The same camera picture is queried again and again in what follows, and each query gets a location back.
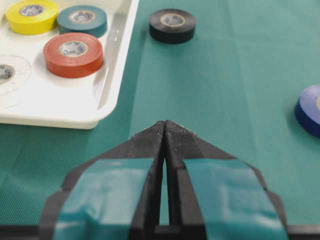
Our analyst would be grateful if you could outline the white tape roll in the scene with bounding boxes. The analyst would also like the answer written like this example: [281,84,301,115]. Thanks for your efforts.
[0,55,32,97]

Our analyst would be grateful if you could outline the teal tape roll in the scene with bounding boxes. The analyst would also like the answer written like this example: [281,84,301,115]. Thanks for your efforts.
[56,5,108,38]

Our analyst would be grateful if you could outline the yellow tape roll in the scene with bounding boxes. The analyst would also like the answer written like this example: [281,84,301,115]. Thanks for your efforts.
[5,0,59,35]

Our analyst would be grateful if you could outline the blue tape roll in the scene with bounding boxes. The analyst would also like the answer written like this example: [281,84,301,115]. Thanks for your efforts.
[294,84,320,138]

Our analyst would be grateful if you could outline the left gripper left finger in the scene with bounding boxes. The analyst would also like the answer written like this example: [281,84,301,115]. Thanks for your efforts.
[39,121,165,240]

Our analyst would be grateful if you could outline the black tape roll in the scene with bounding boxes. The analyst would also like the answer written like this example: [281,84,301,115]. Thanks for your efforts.
[149,8,197,44]

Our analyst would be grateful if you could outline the white plastic tray case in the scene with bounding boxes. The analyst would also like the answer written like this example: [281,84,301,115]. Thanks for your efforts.
[0,0,139,129]

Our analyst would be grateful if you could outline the red tape roll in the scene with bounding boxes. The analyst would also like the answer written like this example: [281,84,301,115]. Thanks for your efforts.
[43,32,104,78]

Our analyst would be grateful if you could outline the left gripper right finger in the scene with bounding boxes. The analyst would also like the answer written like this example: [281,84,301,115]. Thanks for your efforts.
[164,120,288,240]

